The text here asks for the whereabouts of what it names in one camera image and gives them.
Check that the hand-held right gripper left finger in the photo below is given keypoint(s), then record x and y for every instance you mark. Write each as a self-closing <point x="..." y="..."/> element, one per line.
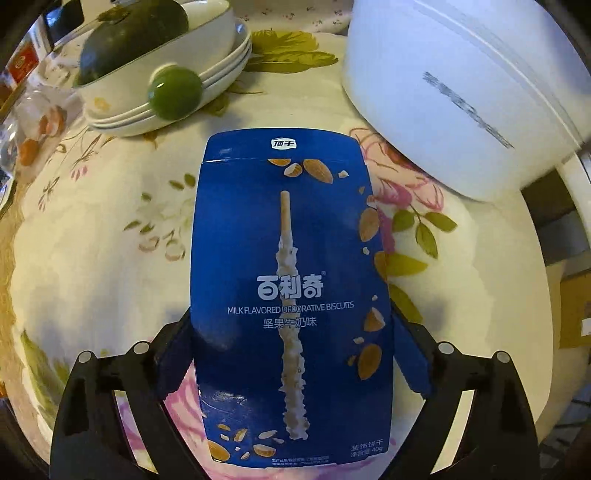
<point x="178" y="355"/>

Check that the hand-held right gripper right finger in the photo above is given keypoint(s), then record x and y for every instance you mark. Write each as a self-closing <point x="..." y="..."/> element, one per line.
<point x="411" y="364"/>

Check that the blue biscuit box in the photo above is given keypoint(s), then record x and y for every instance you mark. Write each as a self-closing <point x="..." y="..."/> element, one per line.
<point x="286" y="277"/>

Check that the pink floral tablecloth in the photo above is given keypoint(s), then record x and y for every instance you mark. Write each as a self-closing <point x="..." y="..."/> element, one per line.
<point x="92" y="277"/>

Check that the cardboard box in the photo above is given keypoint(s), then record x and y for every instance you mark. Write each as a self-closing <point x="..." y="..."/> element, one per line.
<point x="572" y="304"/>

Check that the cream plate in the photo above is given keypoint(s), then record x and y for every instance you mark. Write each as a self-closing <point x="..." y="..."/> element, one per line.
<point x="120" y="131"/>
<point x="241" y="50"/>

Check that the mandarin orange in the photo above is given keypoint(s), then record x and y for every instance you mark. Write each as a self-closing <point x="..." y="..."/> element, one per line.
<point x="51" y="122"/>
<point x="28" y="151"/>

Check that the white electric pot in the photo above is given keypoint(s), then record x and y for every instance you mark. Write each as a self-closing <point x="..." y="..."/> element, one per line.
<point x="438" y="92"/>

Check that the cream ceramic bowl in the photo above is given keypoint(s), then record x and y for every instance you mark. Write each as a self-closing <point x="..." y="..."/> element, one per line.
<point x="203" y="37"/>

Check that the green pumpkin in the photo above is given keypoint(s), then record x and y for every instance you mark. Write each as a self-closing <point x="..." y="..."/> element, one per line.
<point x="138" y="37"/>

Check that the red tea box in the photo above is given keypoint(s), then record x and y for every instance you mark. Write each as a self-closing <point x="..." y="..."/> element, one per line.
<point x="23" y="64"/>

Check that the lilac floral cloth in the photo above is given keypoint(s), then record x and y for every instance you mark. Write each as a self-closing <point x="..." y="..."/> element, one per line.
<point x="295" y="16"/>

